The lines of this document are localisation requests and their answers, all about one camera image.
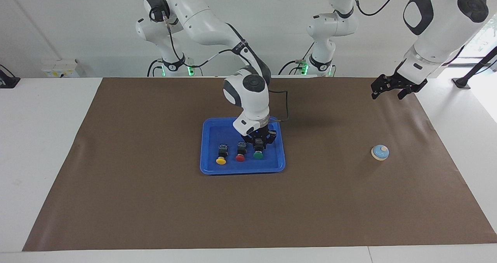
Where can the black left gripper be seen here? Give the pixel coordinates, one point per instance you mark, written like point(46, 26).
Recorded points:
point(402, 80)

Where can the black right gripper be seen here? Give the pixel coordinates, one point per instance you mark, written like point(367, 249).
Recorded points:
point(258, 133)

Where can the green push button switch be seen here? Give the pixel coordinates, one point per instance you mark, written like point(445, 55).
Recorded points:
point(258, 155)

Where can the red push button switch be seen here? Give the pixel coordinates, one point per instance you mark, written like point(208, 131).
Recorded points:
point(240, 153)

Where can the yellow push button switch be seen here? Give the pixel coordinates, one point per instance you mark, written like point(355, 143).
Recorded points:
point(221, 154)

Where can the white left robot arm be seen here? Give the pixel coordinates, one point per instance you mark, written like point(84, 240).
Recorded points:
point(438, 22)

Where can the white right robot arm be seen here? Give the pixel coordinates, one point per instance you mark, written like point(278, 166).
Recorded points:
point(252, 100)

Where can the blue plastic tray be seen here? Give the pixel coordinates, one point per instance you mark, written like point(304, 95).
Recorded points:
point(217, 131)

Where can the light blue desk bell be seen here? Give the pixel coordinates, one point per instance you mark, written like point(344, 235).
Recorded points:
point(379, 153)

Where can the brown paper table mat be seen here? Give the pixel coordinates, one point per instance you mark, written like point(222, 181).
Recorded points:
point(248, 208)

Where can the small black stand base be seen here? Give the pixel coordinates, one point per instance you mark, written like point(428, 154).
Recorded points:
point(7, 81)

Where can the white wall socket box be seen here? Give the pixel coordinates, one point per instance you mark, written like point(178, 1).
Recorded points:
point(60, 69)

